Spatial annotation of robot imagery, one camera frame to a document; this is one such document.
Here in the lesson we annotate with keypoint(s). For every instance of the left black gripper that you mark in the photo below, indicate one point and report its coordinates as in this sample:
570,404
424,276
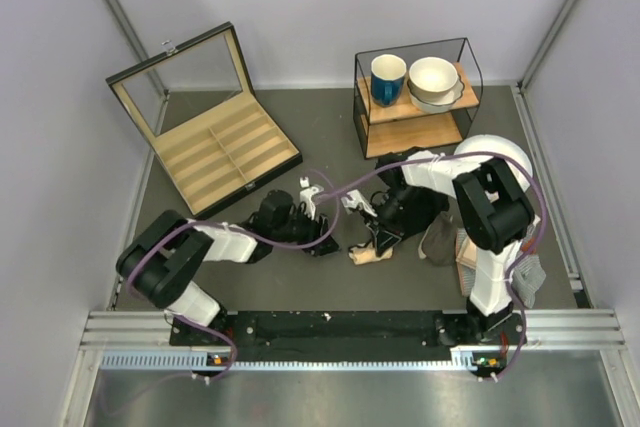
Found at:
315,230

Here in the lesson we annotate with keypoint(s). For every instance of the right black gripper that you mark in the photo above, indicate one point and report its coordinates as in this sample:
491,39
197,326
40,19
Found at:
384,239

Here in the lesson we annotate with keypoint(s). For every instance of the beige underwear navy trim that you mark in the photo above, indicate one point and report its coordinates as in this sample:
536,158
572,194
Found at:
362,254

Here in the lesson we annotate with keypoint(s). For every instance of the black underwear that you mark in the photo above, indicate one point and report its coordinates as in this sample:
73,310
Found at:
418,208

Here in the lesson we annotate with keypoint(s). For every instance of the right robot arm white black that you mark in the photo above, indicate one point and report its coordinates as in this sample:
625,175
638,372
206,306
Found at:
490,190

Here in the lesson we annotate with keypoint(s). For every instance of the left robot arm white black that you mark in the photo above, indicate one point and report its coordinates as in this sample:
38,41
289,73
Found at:
161,263

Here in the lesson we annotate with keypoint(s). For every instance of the grey underwear white band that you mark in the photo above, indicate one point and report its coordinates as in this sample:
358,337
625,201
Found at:
438,242

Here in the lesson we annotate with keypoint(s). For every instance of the striped grey underwear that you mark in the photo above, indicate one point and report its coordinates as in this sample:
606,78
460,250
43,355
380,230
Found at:
528,278

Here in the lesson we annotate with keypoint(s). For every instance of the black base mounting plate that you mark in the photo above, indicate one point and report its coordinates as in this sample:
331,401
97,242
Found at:
351,336

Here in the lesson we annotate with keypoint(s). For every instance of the white round plate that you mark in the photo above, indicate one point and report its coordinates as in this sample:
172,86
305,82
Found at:
494,144

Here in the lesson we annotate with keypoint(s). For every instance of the white scalloped dish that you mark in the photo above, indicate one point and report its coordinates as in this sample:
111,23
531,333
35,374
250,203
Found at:
443,104

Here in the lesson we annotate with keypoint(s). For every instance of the cream ceramic bowl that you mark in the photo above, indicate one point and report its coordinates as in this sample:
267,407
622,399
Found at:
431,78

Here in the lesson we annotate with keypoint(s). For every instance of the blue ceramic mug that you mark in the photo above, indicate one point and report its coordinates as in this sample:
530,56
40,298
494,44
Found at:
388,73

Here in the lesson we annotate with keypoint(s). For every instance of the black compartment box glass lid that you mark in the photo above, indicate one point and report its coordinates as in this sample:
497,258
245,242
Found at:
195,105

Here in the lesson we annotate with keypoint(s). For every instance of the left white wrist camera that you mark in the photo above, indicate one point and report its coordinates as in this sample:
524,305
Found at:
306,196

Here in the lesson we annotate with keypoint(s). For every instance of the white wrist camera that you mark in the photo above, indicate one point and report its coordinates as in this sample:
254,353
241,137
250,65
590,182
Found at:
306,196
356,199

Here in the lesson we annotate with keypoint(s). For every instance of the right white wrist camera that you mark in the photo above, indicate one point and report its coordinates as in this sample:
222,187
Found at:
356,199

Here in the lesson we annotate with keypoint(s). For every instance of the grey slotted cable duct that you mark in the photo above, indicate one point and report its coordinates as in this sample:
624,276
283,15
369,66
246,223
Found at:
202,359

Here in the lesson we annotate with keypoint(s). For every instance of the black wire wooden shelf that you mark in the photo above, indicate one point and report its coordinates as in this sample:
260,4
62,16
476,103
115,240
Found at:
393,129

